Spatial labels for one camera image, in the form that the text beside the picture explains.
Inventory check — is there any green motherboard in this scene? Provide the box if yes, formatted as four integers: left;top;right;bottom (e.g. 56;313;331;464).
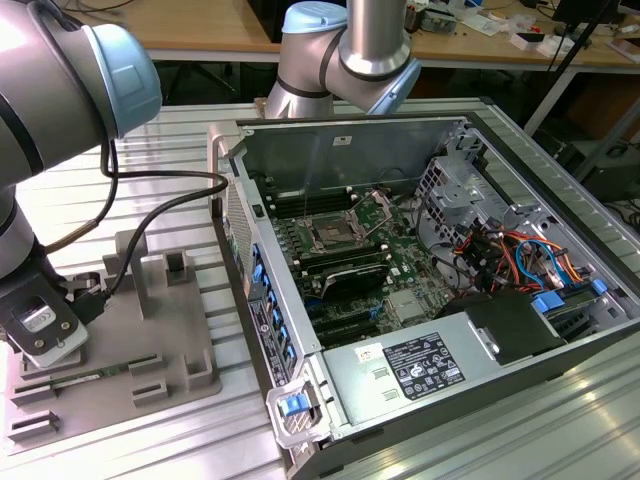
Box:
269;192;461;351

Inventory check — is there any black monitor stand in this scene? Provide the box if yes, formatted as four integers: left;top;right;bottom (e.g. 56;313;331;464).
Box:
547;0;606;71

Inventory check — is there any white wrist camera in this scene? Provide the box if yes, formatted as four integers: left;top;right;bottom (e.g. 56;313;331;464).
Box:
9;294;92;370

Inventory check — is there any white plastic parts tray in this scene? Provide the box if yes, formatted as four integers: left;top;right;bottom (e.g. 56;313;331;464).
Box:
509;30;574;55

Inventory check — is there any black expansion slot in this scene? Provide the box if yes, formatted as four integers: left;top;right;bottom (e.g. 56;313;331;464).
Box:
317;324;381;347
312;312;374;332

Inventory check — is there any black equipment box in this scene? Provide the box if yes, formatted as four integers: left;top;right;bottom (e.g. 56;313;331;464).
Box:
579;144;640;201

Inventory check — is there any open PC case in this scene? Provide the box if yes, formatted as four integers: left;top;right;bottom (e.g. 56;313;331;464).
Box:
207;97;640;480

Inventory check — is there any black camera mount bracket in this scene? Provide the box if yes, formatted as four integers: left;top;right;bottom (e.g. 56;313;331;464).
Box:
0;272;84;351

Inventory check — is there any blue wire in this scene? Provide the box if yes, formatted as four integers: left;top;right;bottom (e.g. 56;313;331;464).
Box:
513;239;571;289

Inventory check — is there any white metal desk leg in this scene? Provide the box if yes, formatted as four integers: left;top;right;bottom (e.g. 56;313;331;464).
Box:
522;64;584;136

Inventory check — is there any blue case latch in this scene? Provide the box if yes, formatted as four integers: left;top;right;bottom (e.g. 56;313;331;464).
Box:
278;394;306;419

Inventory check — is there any black RAM slot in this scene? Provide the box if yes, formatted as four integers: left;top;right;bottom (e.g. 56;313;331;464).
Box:
272;198;359;209
272;193;359;203
272;188;359;198
300;257;390;274
298;251;386;266

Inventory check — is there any silver chipset heatsink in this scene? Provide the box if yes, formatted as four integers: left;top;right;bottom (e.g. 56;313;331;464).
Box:
389;289;426;324

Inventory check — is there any grey parts rack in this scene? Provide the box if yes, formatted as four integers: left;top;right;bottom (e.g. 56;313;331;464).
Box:
7;229;224;446

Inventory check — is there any blue disk carrier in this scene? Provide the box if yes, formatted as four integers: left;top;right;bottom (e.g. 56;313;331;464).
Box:
532;279;621;341

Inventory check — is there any CPU socket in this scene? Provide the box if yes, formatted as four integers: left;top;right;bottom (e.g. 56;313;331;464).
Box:
307;212;362;251

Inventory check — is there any cable with bronze sleeve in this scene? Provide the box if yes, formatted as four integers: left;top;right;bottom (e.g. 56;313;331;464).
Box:
42;134;121;251

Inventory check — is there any metal disk bay cage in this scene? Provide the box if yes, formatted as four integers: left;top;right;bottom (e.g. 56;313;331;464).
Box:
417;154;501;246

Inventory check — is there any black graphics card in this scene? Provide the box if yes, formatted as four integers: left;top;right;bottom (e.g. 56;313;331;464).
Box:
319;262;391;301

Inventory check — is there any silver power supply unit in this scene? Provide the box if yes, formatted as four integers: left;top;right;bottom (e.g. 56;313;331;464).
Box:
319;319;501;426

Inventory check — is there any metal socket cover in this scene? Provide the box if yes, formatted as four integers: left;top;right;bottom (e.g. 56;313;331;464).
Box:
352;189;397;237

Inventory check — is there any black plastic cover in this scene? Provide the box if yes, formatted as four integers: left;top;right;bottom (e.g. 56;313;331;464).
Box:
437;292;566;364

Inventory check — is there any green RAM stick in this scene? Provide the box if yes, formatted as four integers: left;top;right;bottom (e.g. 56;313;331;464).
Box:
49;362;136;389

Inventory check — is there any orange wire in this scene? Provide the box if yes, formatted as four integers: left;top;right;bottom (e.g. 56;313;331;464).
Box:
497;229;591;296

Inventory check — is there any wooden desk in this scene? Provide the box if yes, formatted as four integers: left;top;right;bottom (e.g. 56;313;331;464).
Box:
64;0;640;69

